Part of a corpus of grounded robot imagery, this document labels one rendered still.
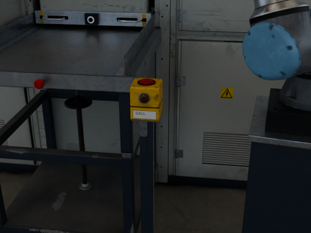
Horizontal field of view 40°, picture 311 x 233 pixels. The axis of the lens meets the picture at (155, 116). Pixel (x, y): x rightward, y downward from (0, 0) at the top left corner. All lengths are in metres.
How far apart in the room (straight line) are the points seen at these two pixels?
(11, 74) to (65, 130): 0.88
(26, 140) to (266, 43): 1.62
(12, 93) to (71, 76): 0.93
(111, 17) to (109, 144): 0.69
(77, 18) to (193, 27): 0.53
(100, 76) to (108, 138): 0.92
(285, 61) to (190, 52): 0.99
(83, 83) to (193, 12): 0.74
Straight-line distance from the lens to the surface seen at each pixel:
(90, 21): 1.98
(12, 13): 2.13
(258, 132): 1.25
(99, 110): 2.21
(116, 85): 1.39
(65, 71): 1.45
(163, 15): 2.00
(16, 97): 2.33
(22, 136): 2.42
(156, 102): 1.14
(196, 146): 2.20
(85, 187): 2.02
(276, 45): 1.08
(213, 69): 2.03
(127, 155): 1.53
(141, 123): 1.20
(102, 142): 2.29
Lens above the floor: 1.30
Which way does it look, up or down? 25 degrees down
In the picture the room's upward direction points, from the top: straight up
